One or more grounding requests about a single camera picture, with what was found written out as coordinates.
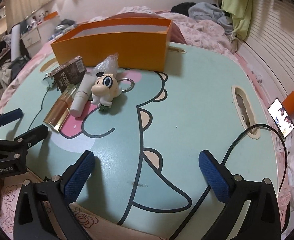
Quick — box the white bedside cabinet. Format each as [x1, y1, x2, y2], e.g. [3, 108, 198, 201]
[22, 27, 41, 47]

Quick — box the smartphone with lit screen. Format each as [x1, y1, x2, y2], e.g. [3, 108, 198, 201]
[267, 97, 294, 138]

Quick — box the cream cartoon figure keychain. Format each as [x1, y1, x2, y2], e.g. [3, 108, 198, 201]
[90, 71, 135, 112]

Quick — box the white cosmetic tube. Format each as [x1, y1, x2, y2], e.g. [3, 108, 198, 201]
[69, 73, 93, 117]

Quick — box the gold perfume bottle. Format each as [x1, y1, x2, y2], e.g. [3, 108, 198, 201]
[43, 84, 78, 133]

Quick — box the clear plastic bag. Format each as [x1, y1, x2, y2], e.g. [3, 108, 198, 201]
[91, 52, 120, 78]

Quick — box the brown and silver carton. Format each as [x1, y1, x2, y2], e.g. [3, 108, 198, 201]
[49, 56, 86, 93]

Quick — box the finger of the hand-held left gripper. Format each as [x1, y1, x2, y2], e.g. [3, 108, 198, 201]
[13, 124, 48, 153]
[0, 108, 23, 128]

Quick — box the black clothing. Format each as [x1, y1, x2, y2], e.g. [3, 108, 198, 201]
[171, 2, 196, 13]

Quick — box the blue grey clothes pile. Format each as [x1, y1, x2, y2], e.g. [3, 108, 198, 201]
[54, 19, 75, 34]

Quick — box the yellow-green cloth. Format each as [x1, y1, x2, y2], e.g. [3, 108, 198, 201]
[221, 0, 252, 40]

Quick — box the white roll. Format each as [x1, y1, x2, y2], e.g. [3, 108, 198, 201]
[10, 24, 21, 58]

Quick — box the orange cardboard box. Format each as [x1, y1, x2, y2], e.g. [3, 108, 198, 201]
[50, 18, 174, 73]

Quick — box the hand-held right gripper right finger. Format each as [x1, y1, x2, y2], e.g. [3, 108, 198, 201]
[198, 149, 281, 240]

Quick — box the black bag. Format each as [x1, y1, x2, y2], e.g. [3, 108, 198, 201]
[9, 55, 31, 73]

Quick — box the black cable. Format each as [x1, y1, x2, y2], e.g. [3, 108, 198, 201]
[184, 124, 287, 240]

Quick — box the grey clothing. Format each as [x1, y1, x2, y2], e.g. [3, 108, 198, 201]
[188, 2, 234, 35]

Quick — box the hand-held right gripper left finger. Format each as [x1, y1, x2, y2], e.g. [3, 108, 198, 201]
[13, 150, 96, 240]

